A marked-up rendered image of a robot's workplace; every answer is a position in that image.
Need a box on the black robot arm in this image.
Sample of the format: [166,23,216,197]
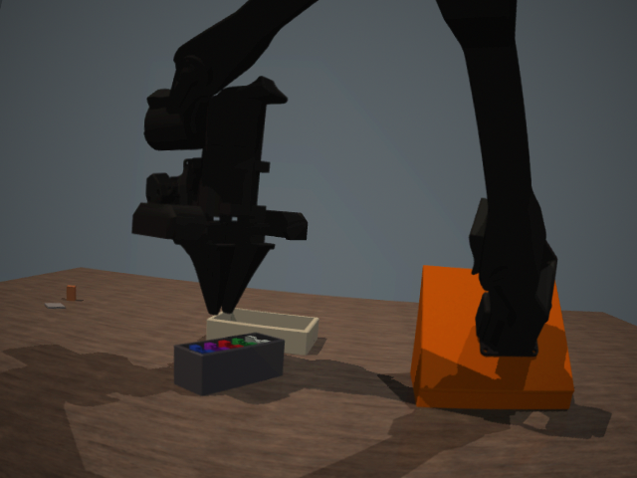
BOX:
[143,0,557,358]

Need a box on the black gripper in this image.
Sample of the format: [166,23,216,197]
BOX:
[132,145,308,316]

